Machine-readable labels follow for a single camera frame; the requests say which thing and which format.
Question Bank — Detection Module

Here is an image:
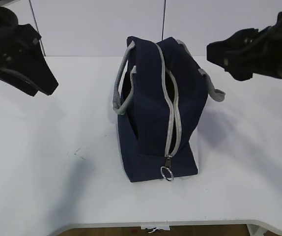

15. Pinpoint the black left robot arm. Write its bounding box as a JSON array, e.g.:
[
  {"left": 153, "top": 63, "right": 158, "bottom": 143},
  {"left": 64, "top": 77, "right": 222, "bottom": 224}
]
[{"left": 0, "top": 2, "right": 58, "bottom": 96}]

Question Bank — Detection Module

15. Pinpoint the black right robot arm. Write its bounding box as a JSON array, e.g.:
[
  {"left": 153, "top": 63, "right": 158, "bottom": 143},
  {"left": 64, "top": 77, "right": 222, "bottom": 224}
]
[{"left": 206, "top": 12, "right": 282, "bottom": 81}]

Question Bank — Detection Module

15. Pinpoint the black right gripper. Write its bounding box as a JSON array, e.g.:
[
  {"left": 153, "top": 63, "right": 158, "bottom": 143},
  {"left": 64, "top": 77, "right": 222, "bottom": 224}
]
[{"left": 206, "top": 12, "right": 282, "bottom": 81}]

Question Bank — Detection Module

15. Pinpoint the navy blue lunch bag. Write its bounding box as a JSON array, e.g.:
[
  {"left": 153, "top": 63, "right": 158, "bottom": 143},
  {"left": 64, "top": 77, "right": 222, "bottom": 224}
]
[{"left": 113, "top": 36, "right": 226, "bottom": 182}]

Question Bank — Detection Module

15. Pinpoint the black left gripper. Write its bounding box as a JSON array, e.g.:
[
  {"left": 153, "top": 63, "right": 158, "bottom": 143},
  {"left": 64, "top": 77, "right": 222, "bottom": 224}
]
[{"left": 0, "top": 24, "right": 58, "bottom": 96}]

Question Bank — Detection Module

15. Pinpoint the white paper scrap under table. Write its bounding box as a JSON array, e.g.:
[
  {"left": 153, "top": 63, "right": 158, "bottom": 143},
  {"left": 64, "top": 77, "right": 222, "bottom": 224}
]
[{"left": 141, "top": 225, "right": 170, "bottom": 234}]

